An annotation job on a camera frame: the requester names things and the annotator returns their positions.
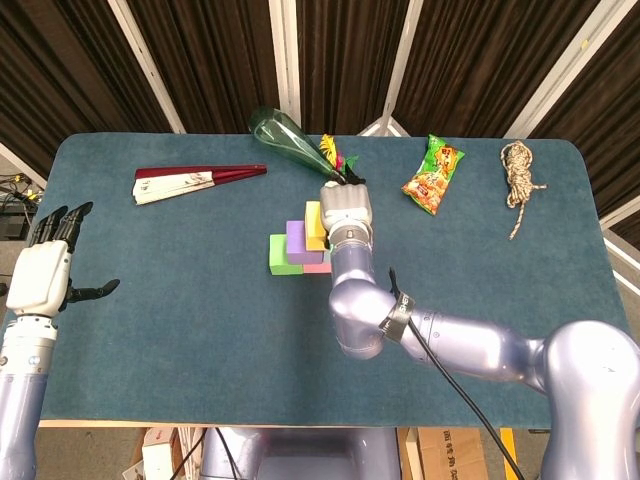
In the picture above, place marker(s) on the colourful feather shuttlecock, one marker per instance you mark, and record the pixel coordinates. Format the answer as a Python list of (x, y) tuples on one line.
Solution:
[(337, 160)]

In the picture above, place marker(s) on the teal table mat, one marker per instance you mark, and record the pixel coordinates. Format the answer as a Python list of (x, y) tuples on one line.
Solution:
[(200, 350)]

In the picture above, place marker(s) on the lavender right robot arm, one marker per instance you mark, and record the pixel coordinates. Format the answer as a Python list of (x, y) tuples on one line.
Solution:
[(450, 350)]

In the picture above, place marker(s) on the white red cardboard box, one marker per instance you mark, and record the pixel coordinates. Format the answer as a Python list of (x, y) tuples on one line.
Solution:
[(157, 455)]

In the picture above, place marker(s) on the pale pink foam cube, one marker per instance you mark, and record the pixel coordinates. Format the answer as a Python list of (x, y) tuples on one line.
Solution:
[(317, 268)]

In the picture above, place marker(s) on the brown cardboard box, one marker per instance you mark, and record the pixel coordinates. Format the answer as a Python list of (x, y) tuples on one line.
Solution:
[(445, 455)]

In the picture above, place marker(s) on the green transparent bottle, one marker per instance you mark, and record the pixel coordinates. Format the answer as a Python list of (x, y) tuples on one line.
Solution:
[(280, 137)]

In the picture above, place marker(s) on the black floor box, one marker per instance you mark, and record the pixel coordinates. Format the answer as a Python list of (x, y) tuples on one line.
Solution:
[(11, 225)]

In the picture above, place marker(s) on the yellow foam cube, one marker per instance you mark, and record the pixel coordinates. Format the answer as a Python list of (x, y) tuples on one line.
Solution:
[(314, 225)]

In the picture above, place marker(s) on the green foam cube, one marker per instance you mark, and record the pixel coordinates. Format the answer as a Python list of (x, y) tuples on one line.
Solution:
[(280, 257)]

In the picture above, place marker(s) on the folded red paper fan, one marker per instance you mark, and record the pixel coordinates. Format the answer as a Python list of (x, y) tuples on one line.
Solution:
[(170, 185)]

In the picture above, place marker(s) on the green orange snack bag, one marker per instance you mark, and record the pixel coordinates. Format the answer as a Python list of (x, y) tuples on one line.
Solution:
[(432, 175)]

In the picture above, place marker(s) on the brown curtain screen panel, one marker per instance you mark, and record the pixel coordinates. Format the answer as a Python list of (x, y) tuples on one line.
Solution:
[(615, 100), (480, 60), (215, 60), (345, 60), (60, 75)]

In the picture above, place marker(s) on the lavender robot base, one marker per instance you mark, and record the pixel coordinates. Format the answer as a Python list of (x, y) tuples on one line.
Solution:
[(310, 455)]

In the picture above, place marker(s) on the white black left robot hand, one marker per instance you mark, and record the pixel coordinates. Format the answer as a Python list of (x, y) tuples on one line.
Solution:
[(40, 275)]

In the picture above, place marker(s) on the purple foam cube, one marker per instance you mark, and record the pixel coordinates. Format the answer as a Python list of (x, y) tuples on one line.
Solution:
[(300, 245)]

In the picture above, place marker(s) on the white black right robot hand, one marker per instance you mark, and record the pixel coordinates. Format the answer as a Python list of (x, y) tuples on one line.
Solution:
[(345, 205)]

